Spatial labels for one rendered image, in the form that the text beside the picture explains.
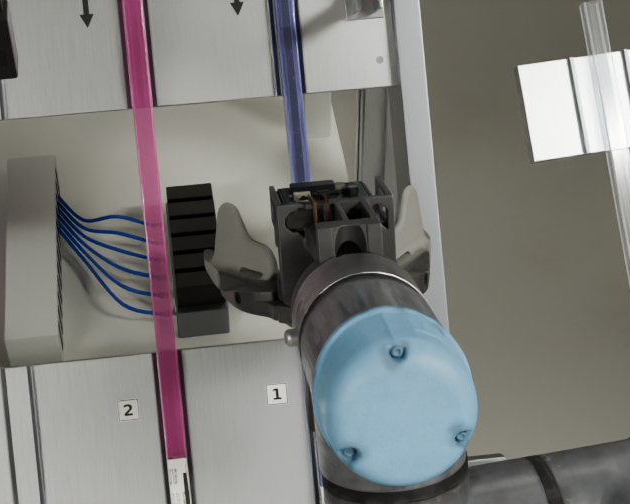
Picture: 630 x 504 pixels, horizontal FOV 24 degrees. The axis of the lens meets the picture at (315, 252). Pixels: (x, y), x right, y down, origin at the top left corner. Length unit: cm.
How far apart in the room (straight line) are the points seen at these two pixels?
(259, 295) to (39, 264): 56
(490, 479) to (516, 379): 145
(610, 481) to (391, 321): 15
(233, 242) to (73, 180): 66
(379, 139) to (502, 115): 121
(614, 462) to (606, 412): 142
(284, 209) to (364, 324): 18
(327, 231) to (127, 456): 34
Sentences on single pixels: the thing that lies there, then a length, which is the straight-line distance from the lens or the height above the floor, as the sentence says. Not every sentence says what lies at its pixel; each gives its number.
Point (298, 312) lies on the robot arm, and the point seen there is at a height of 108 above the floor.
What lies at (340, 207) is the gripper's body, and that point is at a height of 109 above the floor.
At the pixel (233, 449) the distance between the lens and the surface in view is 109.
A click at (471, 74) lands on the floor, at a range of 276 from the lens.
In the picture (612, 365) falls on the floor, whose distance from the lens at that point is 226.
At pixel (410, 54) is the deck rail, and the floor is 102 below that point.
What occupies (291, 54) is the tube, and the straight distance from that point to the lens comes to 107.
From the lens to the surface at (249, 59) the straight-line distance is 108.
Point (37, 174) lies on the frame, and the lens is 154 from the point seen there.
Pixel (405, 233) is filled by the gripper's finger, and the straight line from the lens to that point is 96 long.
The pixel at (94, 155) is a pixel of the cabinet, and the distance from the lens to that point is 162.
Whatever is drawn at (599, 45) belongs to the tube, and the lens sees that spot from 106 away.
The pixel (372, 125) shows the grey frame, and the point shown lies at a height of 75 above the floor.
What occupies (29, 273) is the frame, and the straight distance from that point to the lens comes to 143.
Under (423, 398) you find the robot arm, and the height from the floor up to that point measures 114.
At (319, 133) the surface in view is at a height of 63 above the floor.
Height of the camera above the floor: 166
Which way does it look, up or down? 44 degrees down
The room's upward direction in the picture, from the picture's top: straight up
